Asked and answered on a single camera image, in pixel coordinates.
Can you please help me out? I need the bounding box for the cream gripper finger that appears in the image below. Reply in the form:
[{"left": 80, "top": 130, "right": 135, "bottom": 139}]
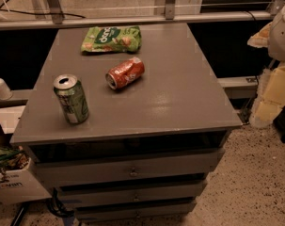
[{"left": 247, "top": 23, "right": 272, "bottom": 48}]

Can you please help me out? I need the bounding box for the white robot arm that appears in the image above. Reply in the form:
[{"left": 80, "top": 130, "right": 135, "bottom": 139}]
[{"left": 247, "top": 5, "right": 285, "bottom": 62}]

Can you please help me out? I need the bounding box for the red coke can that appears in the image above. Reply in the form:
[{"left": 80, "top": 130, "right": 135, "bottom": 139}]
[{"left": 105, "top": 56, "right": 145, "bottom": 89}]

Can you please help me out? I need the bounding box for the green soda can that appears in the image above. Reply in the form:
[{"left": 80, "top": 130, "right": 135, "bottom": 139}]
[{"left": 54, "top": 74, "right": 89, "bottom": 124}]

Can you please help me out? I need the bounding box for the top grey drawer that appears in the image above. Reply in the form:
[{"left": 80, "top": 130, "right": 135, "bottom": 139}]
[{"left": 37, "top": 149, "right": 225, "bottom": 187}]

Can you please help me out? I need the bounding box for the grey drawer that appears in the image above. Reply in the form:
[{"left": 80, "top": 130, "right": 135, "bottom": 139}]
[
  {"left": 75, "top": 198, "right": 196, "bottom": 222},
  {"left": 37, "top": 149, "right": 225, "bottom": 187},
  {"left": 58, "top": 180, "right": 207, "bottom": 207}
]

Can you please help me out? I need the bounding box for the green chip bag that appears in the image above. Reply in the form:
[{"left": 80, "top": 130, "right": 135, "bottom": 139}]
[{"left": 81, "top": 26, "right": 142, "bottom": 53}]

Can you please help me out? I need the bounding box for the grey drawer cabinet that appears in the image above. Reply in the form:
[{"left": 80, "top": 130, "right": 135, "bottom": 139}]
[{"left": 9, "top": 23, "right": 244, "bottom": 223}]

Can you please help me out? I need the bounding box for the middle grey drawer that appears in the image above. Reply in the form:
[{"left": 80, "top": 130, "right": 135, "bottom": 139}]
[{"left": 58, "top": 180, "right": 207, "bottom": 207}]

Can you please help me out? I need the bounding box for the bottom grey drawer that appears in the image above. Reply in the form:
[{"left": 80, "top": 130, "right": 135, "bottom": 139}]
[{"left": 75, "top": 198, "right": 196, "bottom": 222}]

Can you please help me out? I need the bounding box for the white plastic bottle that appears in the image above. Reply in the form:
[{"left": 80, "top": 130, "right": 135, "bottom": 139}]
[{"left": 0, "top": 78, "right": 13, "bottom": 100}]

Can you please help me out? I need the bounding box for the white cardboard box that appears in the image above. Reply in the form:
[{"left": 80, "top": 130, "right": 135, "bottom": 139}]
[{"left": 0, "top": 105, "right": 51, "bottom": 204}]

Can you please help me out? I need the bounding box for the metal frame rail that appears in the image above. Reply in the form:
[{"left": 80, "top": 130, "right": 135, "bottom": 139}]
[{"left": 0, "top": 10, "right": 274, "bottom": 31}]

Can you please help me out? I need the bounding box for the black cable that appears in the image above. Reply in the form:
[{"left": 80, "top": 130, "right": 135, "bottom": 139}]
[{"left": 0, "top": 0, "right": 87, "bottom": 20}]

